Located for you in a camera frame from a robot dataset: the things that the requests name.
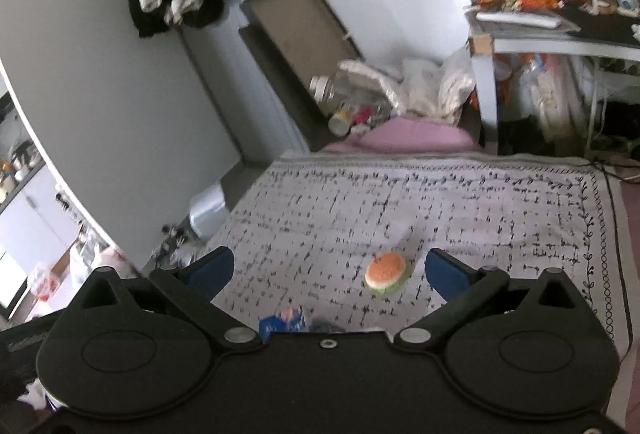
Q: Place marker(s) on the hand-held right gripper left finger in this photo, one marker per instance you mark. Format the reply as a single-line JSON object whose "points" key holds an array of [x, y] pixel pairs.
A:
{"points": [[212, 266]]}

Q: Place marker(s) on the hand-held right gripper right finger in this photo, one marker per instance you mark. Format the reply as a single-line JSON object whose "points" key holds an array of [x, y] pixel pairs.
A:
{"points": [[445, 271]]}

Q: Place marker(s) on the burger plush toy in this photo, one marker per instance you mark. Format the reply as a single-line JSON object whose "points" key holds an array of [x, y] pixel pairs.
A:
{"points": [[385, 273]]}

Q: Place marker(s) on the small translucent white pouch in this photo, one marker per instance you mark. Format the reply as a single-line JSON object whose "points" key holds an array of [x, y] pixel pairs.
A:
{"points": [[396, 234]]}

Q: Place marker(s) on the blue snack packet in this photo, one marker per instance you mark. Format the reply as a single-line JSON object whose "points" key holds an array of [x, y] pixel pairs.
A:
{"points": [[282, 320]]}

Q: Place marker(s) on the black roller skates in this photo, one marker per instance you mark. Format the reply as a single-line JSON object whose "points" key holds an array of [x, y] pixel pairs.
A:
{"points": [[175, 239]]}

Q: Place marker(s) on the white storage box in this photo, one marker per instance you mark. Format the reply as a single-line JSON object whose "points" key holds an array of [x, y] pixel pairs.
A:
{"points": [[210, 214]]}

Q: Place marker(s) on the white pink plastic bag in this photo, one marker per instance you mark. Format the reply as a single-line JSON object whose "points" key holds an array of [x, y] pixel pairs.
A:
{"points": [[100, 266]]}

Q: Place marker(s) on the white black-patterned blanket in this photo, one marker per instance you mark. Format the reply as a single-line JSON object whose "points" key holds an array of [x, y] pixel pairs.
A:
{"points": [[350, 194]]}

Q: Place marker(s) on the small yellow-lined jar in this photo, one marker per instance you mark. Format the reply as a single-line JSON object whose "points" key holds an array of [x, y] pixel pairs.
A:
{"points": [[341, 122]]}

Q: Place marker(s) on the white kitchen cabinet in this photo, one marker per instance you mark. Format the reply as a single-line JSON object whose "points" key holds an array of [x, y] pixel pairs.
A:
{"points": [[35, 214]]}

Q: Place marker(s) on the white plastic bag pile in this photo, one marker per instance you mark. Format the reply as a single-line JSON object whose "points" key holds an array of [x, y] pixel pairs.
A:
{"points": [[440, 83]]}

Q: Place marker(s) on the bag of white rolls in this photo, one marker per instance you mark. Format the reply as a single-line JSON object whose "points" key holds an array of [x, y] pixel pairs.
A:
{"points": [[550, 98]]}

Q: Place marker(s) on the clear plastic jar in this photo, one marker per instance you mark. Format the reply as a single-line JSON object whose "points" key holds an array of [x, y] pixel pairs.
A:
{"points": [[350, 91]]}

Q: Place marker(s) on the white desk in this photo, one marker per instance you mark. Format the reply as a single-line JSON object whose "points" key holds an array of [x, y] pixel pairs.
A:
{"points": [[550, 44]]}

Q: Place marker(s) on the brown cardboard panel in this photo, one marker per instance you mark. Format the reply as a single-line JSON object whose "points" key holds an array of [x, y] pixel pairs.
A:
{"points": [[305, 28]]}

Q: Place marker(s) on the slim white keyboard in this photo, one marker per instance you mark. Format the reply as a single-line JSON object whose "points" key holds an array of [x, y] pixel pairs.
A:
{"points": [[517, 18]]}

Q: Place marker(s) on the black desk mat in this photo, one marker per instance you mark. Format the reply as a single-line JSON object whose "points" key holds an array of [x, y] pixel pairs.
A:
{"points": [[600, 26]]}

